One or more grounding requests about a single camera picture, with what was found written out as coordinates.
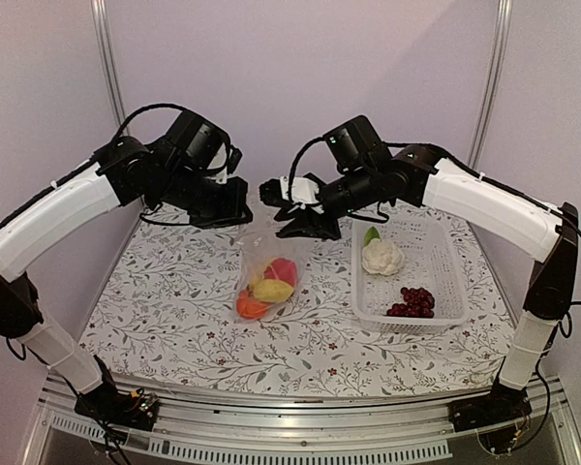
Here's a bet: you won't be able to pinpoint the dark red toy grapes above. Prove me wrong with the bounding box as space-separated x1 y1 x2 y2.
386 287 435 319

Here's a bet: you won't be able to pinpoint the aluminium frame post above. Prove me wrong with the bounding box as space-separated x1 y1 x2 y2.
90 0 126 127
468 0 513 170

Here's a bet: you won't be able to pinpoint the orange toy pumpkin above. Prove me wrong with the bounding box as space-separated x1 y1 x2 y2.
235 290 269 320

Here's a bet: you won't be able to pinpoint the white plastic basket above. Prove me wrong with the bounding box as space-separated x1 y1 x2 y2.
351 213 470 334

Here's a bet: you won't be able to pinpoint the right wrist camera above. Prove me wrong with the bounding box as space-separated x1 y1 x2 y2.
259 173 324 213

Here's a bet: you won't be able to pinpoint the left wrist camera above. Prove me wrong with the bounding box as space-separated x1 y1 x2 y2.
211 145 243 184

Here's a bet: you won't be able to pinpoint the red toy bell pepper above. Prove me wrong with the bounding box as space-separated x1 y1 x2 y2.
268 258 297 287

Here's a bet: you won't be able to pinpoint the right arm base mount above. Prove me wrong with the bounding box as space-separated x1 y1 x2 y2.
447 381 532 455

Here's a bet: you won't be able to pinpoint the white toy cauliflower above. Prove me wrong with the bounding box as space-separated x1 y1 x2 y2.
361 227 406 276

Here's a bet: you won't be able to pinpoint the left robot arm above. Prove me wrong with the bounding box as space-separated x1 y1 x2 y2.
0 105 252 420

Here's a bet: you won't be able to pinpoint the left aluminium frame post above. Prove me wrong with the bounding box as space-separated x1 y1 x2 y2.
90 0 126 127

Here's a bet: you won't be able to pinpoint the right aluminium frame post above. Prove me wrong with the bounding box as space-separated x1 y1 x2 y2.
468 0 513 170

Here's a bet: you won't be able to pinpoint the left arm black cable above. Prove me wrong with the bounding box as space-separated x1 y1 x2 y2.
114 102 188 144

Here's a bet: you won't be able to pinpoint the clear zip top bag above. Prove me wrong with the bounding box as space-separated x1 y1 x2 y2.
234 229 314 320

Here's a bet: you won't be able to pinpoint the front aluminium rail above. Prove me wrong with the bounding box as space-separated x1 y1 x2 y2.
21 375 581 464

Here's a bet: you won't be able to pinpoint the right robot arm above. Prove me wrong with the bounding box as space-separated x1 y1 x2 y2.
260 115 579 422

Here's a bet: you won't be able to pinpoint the floral table mat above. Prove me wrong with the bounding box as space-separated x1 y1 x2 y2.
79 204 513 396

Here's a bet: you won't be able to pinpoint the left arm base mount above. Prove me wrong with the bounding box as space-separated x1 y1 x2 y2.
75 356 160 431

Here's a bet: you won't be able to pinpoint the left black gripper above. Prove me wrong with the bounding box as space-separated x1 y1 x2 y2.
159 164 254 230

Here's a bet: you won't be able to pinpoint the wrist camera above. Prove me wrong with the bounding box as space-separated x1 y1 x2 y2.
211 145 243 184
259 173 324 213

